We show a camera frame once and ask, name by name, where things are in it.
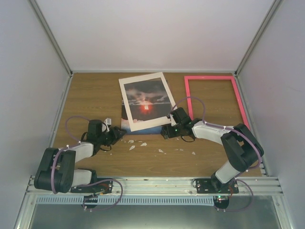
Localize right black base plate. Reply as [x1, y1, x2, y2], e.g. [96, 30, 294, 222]
[192, 178, 239, 194]

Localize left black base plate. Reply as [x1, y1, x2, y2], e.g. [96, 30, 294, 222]
[70, 178, 113, 195]

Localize white mat board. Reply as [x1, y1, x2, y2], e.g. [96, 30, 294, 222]
[119, 72, 175, 132]

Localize grey slotted cable duct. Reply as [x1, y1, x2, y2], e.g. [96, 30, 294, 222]
[36, 195, 214, 206]

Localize white debris pile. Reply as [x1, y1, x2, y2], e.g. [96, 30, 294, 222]
[122, 139, 147, 151]

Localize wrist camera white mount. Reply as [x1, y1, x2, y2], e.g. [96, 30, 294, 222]
[102, 118, 112, 133]
[166, 114, 176, 126]

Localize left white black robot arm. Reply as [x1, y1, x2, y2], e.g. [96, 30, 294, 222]
[34, 118, 127, 194]

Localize aluminium front rail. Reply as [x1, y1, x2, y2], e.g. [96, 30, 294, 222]
[26, 175, 284, 198]

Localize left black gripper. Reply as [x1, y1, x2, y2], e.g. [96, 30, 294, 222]
[98, 126, 126, 146]

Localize right aluminium corner post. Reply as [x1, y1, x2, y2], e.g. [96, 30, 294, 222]
[234, 0, 283, 77]

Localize pink photo frame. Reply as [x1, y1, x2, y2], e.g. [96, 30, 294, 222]
[184, 74, 250, 127]

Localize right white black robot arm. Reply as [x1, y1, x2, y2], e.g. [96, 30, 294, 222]
[161, 108, 264, 193]

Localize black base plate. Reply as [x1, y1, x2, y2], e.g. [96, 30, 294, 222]
[70, 178, 113, 195]
[192, 178, 239, 194]

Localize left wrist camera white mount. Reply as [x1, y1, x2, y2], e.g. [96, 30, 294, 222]
[102, 118, 112, 133]

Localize left aluminium corner post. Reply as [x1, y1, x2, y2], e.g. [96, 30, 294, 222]
[28, 0, 73, 78]

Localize sunset photo print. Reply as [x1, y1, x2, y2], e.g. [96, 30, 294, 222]
[124, 78, 172, 123]

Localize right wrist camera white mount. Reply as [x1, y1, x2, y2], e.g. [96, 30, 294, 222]
[166, 114, 176, 126]

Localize aluminium corner post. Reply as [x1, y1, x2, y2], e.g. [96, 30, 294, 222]
[234, 0, 283, 77]
[28, 0, 73, 78]

